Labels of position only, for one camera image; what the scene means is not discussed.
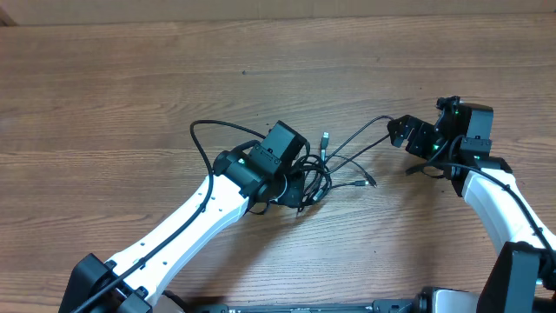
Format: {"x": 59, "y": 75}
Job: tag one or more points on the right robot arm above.
{"x": 459, "y": 144}

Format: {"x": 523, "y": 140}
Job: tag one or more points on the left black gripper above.
{"x": 293, "y": 193}

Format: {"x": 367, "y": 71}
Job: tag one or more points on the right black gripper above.
{"x": 421, "y": 129}

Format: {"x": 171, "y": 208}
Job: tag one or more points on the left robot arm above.
{"x": 135, "y": 279}

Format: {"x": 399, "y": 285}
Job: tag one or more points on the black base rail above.
{"x": 313, "y": 308}

